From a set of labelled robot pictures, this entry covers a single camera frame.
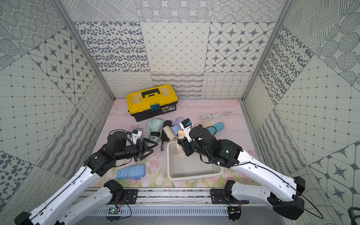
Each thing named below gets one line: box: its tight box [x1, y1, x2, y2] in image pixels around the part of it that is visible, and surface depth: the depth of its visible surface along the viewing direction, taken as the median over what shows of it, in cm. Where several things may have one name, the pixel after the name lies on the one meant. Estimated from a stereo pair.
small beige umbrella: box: [162, 125, 177, 141], surface depth 93 cm
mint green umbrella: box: [147, 118, 165, 142], surface depth 100 cm
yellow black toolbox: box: [126, 83, 179, 122], surface depth 101 cm
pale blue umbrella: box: [172, 124, 183, 137], surface depth 95 cm
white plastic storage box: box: [166, 140, 224, 182], surface depth 73 cm
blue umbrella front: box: [116, 164, 146, 180], surface depth 81 cm
